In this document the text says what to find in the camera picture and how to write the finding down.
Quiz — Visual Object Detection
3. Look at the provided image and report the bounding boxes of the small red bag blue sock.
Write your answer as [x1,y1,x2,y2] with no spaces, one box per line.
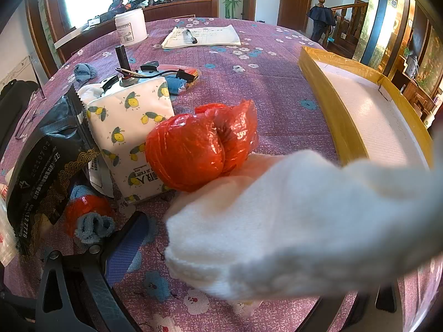
[64,184,116,245]

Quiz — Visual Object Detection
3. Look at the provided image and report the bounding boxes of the black snack packet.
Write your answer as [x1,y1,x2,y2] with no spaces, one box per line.
[6,86,100,256]

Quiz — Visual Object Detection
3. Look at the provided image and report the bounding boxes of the lemon print tissue pack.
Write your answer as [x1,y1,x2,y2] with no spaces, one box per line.
[77,77,174,203]

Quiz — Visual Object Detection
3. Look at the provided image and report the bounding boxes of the large red plastic bag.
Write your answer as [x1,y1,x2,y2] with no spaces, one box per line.
[145,100,258,193]

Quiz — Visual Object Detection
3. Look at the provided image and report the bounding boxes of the white towel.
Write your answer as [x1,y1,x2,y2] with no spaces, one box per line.
[164,134,442,300]

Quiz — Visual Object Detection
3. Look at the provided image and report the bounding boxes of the eyeglasses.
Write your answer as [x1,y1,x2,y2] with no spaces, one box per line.
[14,56,47,141]

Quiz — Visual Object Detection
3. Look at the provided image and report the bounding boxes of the black bag on seat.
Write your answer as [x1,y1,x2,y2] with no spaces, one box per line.
[0,79,39,157]

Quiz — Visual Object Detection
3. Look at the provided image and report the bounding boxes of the blue sock on table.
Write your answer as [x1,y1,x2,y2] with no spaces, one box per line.
[74,63,97,85]

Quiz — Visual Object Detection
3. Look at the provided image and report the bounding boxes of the small electric motor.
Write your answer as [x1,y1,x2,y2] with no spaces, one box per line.
[101,44,197,92]

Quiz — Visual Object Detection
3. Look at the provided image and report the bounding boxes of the blue orange cloth pack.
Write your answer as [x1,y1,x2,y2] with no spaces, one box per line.
[153,64,201,97]

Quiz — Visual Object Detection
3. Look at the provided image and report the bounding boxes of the purple floral tablecloth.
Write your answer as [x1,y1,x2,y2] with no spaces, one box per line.
[6,18,442,331]

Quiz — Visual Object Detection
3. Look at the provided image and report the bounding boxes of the white plastic jar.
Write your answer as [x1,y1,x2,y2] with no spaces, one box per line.
[114,8,148,46]

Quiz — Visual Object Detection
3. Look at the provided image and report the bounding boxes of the black pen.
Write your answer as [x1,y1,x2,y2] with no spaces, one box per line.
[186,29,197,44]

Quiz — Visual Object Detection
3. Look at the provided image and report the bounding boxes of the white notepad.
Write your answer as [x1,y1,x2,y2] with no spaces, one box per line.
[161,25,241,50]

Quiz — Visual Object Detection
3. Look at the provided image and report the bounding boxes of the wooden counter with clutter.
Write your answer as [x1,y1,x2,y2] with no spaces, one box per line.
[51,0,217,59]

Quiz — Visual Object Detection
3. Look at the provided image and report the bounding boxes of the yellow taped cardboard tray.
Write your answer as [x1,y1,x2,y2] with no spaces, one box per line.
[299,46,433,169]

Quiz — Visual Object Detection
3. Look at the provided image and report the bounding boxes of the person in dark jacket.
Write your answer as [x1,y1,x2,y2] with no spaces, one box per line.
[307,0,336,42]

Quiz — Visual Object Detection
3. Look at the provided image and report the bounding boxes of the brown wooden door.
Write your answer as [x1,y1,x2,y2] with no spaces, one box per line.
[277,0,311,32]

